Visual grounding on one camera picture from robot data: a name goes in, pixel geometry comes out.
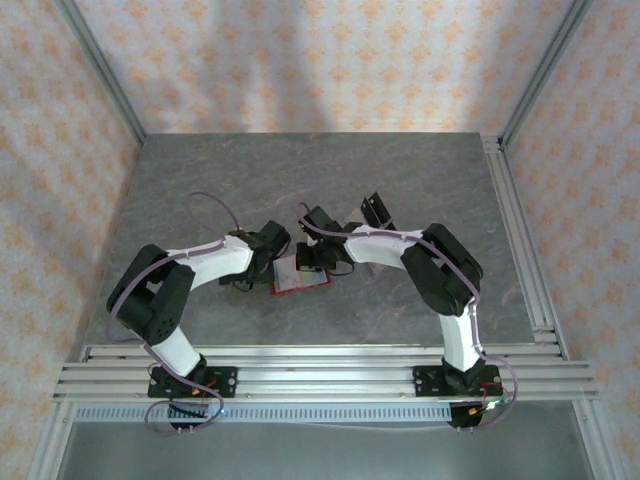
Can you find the red leather card holder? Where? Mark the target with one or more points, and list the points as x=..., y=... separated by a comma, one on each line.
x=276, y=290

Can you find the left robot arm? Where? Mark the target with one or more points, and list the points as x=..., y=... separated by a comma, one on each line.
x=215, y=260

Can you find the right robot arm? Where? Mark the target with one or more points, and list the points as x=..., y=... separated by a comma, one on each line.
x=380, y=247

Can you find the black credit card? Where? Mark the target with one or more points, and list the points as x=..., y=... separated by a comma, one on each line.
x=371, y=202
x=382, y=216

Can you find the small controller board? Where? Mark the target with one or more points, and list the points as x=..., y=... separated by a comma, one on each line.
x=492, y=406

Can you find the aluminium extrusion rail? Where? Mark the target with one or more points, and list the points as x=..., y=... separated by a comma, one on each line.
x=325, y=371
x=325, y=352
x=325, y=391

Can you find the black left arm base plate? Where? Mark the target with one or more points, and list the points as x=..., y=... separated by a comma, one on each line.
x=220, y=382

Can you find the aluminium side rail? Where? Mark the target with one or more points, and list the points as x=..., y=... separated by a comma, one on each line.
x=510, y=210

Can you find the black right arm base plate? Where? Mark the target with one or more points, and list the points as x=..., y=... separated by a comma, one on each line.
x=430, y=382

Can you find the aluminium frame post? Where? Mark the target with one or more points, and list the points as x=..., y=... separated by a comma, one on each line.
x=545, y=70
x=595, y=440
x=50, y=440
x=100, y=70

